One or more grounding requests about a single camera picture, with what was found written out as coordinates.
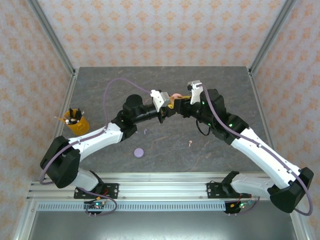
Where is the orange pen cup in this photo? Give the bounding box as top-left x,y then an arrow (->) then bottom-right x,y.
63,109 -> 90,137

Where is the grey metal panel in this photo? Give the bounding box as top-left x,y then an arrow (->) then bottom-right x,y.
24,211 -> 301,240

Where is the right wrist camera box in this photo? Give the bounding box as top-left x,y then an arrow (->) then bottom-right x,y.
186,79 -> 203,106

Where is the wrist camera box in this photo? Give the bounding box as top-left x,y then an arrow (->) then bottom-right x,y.
186,79 -> 203,106
149,89 -> 171,113

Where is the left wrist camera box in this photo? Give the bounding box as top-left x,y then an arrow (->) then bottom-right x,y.
149,89 -> 171,113

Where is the thin black cable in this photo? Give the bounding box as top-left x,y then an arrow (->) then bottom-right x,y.
195,119 -> 214,137

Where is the aluminium table edge rail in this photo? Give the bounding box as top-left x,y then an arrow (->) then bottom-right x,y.
12,71 -> 80,240
247,69 -> 310,240

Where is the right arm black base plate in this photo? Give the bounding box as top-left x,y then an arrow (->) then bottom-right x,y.
206,182 -> 251,200

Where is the aluminium mounting rail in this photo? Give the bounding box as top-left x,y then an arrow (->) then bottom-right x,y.
26,171 -> 301,201

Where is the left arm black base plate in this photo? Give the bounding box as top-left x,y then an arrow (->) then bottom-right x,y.
73,183 -> 120,200

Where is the aluminium frame post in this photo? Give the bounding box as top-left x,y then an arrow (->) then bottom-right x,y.
26,0 -> 77,76
248,0 -> 300,76

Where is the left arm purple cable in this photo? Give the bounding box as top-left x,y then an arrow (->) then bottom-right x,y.
39,77 -> 153,217

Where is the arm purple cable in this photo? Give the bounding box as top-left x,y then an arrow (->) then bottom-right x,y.
39,77 -> 153,217
198,83 -> 315,217

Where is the slotted grey cable duct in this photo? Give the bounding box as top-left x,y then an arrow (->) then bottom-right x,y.
36,202 -> 228,212

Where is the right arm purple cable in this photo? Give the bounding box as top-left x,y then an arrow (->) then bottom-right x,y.
198,83 -> 315,217

